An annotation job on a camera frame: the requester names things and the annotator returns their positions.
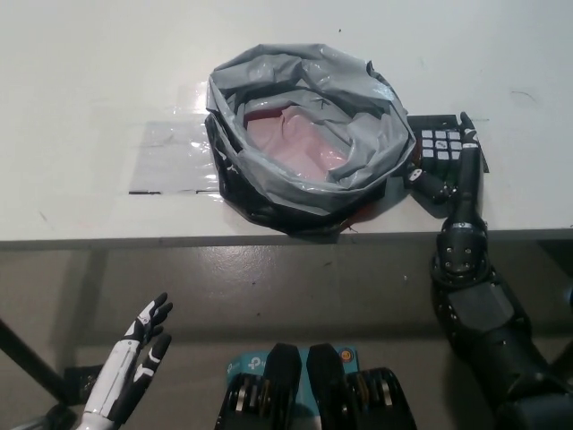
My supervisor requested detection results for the black robot torso block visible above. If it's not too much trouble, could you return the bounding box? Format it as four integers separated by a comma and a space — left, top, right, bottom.
306, 342, 415, 430
213, 342, 302, 430

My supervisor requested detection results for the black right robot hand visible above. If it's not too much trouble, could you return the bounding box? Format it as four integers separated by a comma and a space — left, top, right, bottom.
404, 111, 489, 228

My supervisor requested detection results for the clear tape patch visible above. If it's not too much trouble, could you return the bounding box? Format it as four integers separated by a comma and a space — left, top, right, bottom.
128, 82, 225, 197

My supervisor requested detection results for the rubik's cube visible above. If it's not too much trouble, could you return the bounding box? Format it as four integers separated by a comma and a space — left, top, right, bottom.
414, 128, 465, 189

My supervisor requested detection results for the grey black plastic bag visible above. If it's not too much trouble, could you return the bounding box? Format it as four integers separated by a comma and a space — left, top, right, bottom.
204, 43, 416, 238

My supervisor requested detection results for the black floor tape piece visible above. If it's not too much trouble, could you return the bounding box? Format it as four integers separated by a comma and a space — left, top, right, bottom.
62, 366, 107, 402

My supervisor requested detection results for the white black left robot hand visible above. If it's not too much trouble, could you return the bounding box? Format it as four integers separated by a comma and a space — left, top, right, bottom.
82, 291, 175, 420

